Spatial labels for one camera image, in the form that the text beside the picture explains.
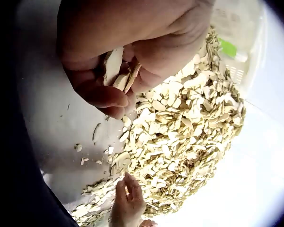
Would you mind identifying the scattered slice crumbs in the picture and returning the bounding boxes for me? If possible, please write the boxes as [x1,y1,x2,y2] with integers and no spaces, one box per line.
[59,104,116,166]

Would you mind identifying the green and white packet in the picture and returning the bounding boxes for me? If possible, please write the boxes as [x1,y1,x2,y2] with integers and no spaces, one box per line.
[218,38,249,63]

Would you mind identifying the handful of pale slices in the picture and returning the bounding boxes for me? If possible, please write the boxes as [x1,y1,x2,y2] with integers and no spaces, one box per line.
[101,46,142,94]

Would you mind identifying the person's left thumb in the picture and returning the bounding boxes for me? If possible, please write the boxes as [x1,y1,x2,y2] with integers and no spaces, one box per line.
[131,44,197,94]

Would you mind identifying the person's right fingers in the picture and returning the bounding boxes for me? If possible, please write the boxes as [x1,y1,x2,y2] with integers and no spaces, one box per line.
[115,171,145,205]

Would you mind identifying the pile of dried root slices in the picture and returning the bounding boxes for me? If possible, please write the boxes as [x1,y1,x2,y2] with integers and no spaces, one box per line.
[70,24,247,227]

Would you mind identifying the white plastic basket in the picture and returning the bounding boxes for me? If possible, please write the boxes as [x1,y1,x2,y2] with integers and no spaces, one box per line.
[212,6,270,86]

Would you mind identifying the person's left hand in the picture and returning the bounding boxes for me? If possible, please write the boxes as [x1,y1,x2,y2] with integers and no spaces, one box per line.
[56,0,214,120]

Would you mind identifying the person's right hand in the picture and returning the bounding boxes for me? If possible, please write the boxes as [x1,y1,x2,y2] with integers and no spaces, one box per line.
[110,171,158,227]

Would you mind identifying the person's left fingers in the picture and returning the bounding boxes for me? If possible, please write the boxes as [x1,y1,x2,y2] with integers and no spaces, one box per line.
[61,51,129,120]

